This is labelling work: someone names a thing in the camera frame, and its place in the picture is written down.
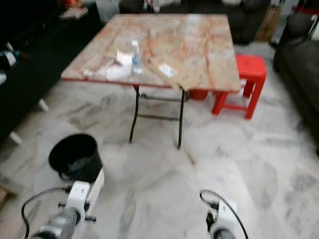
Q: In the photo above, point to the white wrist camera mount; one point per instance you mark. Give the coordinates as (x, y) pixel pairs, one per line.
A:
(225, 219)
(81, 194)

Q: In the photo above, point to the red plastic stool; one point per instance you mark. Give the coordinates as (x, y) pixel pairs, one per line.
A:
(251, 67)

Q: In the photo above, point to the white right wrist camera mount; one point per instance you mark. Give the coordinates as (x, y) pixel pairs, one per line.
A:
(225, 219)

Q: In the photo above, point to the pale book stack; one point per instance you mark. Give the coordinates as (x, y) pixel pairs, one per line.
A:
(73, 13)

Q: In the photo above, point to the clear plastic water bottle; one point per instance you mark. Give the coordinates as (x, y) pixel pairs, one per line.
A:
(136, 59)

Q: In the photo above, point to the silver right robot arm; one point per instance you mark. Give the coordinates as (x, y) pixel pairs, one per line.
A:
(223, 234)

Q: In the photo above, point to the pale flat wrapper packet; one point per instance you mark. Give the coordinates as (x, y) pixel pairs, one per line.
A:
(97, 65)

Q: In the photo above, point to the dark fabric armchair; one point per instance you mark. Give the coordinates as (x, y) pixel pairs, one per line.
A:
(301, 69)

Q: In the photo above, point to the large flat white paper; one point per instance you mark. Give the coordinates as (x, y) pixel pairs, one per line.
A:
(117, 73)

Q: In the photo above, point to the upright brown cardboard box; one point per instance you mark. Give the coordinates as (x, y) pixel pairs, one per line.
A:
(268, 25)

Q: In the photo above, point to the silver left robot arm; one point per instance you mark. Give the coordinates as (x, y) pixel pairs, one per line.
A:
(62, 223)

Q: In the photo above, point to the brown cardboard sheet with label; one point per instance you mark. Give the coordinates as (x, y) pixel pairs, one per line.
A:
(182, 79)

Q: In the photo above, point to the small crumpled white tissue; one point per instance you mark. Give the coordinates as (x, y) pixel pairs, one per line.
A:
(123, 58)

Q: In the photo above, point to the black round rubbish bin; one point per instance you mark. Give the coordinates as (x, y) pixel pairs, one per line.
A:
(75, 157)

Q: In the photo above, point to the marble pattern folding table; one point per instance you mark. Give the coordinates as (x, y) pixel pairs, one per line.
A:
(199, 42)

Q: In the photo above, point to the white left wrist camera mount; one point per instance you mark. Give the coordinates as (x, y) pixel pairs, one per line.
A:
(81, 194)

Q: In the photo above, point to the small red bucket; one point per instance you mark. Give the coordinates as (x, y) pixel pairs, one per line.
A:
(198, 94)

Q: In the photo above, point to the black low cabinet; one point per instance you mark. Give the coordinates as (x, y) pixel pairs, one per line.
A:
(25, 89)

